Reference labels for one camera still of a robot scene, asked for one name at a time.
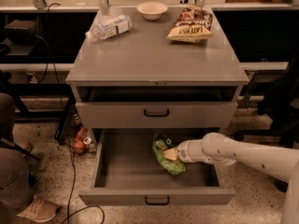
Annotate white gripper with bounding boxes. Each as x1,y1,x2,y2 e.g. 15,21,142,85
164,140,206,163

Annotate green rice chip bag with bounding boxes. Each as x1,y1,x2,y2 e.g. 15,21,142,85
152,133,186,175

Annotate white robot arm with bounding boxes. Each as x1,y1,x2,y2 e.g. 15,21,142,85
164,133,299,224

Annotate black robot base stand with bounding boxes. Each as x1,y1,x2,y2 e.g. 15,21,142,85
233,56,299,193

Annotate open grey lower drawer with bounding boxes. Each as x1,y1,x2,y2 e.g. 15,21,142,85
79,129,235,206

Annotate grey upper drawer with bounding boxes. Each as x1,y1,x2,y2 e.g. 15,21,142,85
76,102,237,129

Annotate grey drawer cabinet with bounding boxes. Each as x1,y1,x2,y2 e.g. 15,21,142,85
66,7,249,141

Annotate brown yellow chip bag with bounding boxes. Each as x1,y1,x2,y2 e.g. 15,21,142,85
166,6,213,43

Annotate orange cans on floor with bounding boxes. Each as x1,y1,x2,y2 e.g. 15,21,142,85
73,127,92,154

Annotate clear plastic water bottle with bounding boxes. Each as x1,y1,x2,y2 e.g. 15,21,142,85
85,15,132,40

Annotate beige sneaker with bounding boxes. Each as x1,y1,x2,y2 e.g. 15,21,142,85
18,196,59,223

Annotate white bowl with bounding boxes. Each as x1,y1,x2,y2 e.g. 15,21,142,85
137,2,168,21

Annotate person leg in trousers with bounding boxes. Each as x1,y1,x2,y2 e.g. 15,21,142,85
0,93,33,213

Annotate dark box on shelf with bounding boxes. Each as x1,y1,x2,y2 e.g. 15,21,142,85
4,20,37,45

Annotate black floor cable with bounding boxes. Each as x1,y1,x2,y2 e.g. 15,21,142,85
60,147,106,224

